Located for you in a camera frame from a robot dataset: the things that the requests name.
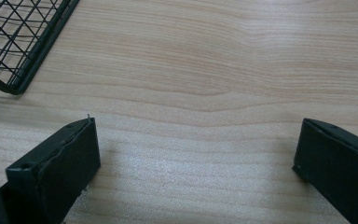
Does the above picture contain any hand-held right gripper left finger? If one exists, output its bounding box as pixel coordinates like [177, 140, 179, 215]
[0, 115, 102, 224]

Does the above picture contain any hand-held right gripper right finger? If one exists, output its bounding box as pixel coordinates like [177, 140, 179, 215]
[292, 118, 358, 224]

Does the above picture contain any black wire basket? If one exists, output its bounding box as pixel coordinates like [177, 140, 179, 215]
[0, 0, 81, 96]

